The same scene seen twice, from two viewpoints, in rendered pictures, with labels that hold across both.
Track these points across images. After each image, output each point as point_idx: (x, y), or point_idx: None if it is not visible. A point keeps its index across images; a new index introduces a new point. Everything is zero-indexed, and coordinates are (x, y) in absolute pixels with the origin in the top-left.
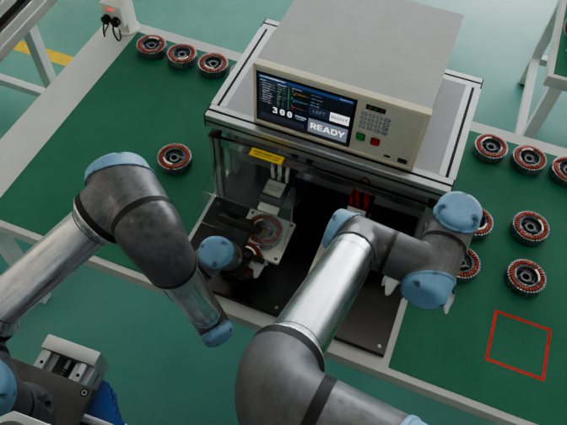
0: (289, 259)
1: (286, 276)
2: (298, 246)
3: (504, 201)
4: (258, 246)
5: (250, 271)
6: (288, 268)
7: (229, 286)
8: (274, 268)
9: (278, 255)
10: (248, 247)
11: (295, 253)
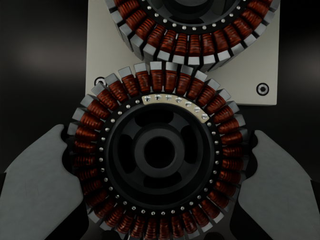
0: (298, 68)
1: (308, 134)
2: (309, 9)
3: None
4: (204, 75)
5: (215, 215)
6: (307, 103)
7: (140, 239)
8: (261, 121)
9: (267, 69)
10: (162, 100)
11: (310, 38)
